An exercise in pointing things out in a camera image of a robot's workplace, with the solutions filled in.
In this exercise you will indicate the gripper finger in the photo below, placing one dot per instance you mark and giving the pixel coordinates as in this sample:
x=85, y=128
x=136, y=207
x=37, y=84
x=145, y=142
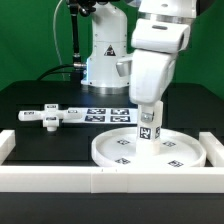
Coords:
x=147, y=113

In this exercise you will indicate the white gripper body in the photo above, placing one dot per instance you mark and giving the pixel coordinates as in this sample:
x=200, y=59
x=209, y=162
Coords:
x=151, y=73

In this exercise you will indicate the white round table top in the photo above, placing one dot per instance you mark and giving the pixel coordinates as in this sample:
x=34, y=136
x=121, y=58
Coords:
x=117, y=148

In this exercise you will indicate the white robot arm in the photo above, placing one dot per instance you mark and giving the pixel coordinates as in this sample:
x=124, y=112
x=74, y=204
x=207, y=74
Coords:
x=162, y=30

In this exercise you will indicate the white fiducial marker sheet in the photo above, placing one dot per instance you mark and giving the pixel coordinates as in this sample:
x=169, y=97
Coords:
x=106, y=116

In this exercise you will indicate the white right fence block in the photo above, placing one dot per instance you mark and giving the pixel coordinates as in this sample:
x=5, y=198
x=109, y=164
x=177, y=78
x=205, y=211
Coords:
x=214, y=148

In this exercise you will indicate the white fence block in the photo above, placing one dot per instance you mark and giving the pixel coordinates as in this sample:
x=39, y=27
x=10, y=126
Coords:
x=7, y=143
x=214, y=148

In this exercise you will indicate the white cross-shaped table base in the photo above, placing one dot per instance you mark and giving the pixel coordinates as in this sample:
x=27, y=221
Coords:
x=50, y=116

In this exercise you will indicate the white left fence block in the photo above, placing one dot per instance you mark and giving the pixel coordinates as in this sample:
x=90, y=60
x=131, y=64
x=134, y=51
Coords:
x=7, y=143

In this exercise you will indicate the black camera pole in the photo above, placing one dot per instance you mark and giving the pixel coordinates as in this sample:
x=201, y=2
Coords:
x=76, y=33

